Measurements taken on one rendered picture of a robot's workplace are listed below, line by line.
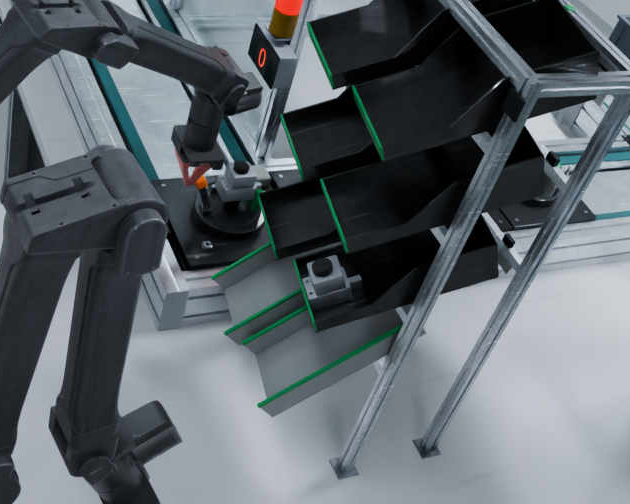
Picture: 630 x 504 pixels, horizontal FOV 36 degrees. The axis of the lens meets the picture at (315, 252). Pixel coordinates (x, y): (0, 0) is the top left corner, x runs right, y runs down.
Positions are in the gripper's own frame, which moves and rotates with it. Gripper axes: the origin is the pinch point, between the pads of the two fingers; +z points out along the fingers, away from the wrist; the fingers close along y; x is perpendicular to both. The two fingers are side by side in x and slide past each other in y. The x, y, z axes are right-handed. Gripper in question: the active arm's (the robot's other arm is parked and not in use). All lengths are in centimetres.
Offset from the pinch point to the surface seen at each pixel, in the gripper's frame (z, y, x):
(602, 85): -59, -53, -23
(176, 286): 11.3, -15.0, 5.3
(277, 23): -22.3, 17.7, -19.2
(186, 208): 9.6, 3.0, -2.4
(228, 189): 1.0, -1.8, -7.3
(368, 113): -45, -39, -2
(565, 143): 9, 15, -107
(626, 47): 26, 83, -195
